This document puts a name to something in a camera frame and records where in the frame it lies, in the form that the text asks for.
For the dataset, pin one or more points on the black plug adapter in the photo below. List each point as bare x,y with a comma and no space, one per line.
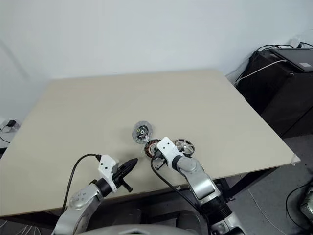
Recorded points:
11,123

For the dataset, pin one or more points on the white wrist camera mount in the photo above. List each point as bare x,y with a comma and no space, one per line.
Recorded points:
167,147
106,166

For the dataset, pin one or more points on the white power strip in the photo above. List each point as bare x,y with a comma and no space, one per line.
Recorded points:
7,129

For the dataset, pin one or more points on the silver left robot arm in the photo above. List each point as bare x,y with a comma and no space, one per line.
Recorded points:
78,198

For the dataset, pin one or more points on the clear table corner guard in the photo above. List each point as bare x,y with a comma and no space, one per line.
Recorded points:
296,159

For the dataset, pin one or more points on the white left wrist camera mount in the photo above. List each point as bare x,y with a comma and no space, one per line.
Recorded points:
106,166

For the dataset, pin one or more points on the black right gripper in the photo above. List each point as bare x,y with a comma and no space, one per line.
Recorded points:
159,162

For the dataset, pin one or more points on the dark rounded shape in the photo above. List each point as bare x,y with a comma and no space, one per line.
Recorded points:
188,220

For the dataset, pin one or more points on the silver spoked rotor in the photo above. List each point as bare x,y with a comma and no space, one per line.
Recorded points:
185,147

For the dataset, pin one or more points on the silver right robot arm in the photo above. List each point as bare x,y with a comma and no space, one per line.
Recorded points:
200,181

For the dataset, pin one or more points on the grey round tape roll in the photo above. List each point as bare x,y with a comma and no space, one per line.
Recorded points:
143,132

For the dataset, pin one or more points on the white power adapter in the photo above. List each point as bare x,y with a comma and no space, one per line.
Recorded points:
296,43

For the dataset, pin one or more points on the black cabinet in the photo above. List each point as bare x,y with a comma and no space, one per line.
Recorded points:
281,98

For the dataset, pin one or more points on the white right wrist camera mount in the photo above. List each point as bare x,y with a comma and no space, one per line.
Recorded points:
167,147

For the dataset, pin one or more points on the silver machine on floor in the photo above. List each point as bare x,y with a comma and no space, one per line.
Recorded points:
308,205

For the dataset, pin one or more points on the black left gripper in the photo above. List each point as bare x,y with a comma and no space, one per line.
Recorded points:
118,177

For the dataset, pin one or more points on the flat black device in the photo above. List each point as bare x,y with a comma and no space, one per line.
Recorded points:
293,58

